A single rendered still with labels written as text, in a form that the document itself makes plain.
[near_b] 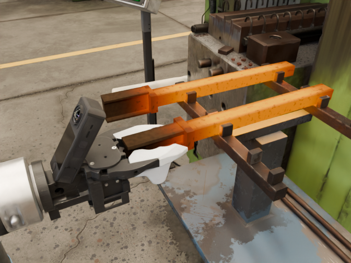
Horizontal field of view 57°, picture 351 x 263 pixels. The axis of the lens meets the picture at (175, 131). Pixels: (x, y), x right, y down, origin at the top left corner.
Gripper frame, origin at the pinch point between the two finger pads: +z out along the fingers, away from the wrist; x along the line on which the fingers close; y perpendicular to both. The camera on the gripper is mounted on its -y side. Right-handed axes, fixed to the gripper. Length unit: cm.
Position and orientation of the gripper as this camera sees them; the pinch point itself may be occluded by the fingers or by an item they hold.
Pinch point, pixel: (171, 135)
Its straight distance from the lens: 49.9
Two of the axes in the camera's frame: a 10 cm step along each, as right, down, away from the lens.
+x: 4.5, 5.1, -7.3
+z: 8.9, -2.6, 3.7
